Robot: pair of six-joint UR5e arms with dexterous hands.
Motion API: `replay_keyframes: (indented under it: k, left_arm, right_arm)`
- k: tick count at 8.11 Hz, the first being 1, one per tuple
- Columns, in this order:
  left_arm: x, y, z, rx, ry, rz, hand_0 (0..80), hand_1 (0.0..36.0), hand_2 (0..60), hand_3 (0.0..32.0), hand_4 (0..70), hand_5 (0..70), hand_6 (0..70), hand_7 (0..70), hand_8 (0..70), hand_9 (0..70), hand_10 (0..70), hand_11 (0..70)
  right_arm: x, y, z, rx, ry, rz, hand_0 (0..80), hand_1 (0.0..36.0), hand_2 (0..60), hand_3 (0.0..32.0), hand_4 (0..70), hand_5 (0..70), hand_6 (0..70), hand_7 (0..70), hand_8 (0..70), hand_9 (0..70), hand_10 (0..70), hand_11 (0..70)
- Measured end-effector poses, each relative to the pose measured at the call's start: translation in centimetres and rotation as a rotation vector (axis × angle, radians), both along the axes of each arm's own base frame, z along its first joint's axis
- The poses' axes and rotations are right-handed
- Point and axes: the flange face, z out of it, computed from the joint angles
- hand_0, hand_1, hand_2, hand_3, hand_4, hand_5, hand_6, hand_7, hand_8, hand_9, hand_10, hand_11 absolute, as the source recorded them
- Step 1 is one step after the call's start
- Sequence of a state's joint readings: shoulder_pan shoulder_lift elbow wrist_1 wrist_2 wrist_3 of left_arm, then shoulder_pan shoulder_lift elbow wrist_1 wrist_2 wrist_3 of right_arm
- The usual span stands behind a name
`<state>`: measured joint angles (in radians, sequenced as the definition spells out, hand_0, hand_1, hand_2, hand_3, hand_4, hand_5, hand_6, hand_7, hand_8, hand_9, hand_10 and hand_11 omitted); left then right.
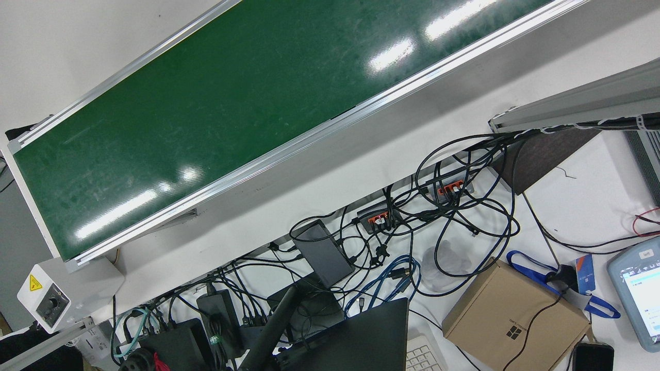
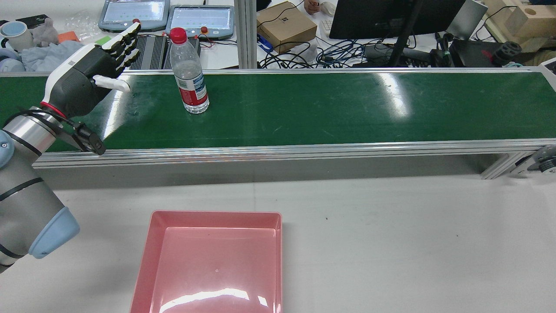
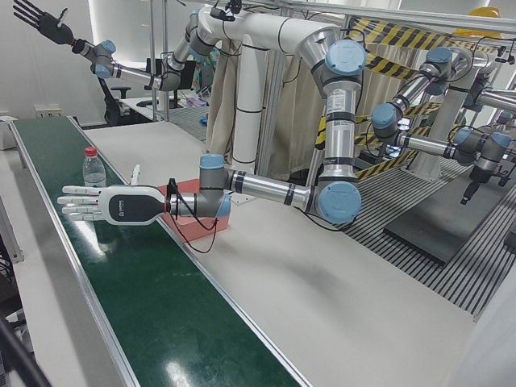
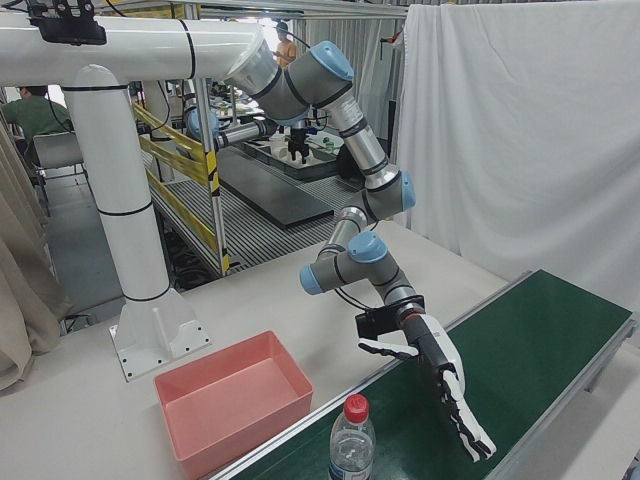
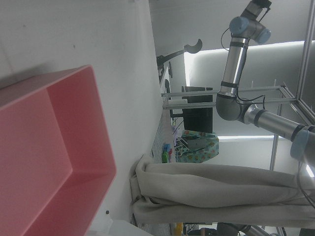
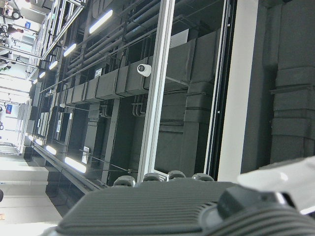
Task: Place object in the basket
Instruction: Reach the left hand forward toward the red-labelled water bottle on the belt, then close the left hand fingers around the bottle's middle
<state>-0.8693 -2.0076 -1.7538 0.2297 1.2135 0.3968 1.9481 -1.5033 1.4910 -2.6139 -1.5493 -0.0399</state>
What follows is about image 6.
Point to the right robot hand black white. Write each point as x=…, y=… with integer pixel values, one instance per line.
x=152, y=209

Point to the ceiling strip light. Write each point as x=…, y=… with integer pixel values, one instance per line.
x=75, y=164
x=101, y=21
x=42, y=74
x=51, y=150
x=69, y=49
x=53, y=65

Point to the white flat overhead beam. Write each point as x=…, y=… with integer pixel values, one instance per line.
x=238, y=98

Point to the silver aluminium frame beam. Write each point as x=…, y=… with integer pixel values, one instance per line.
x=157, y=86

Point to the dark framed overhead rail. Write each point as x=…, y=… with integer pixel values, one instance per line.
x=219, y=98

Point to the long grey ventilation duct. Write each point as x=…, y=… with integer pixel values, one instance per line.
x=108, y=83

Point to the white dome security camera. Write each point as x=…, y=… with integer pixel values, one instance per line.
x=144, y=70

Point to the wide grey ventilation duct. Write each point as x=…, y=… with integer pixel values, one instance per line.
x=292, y=98

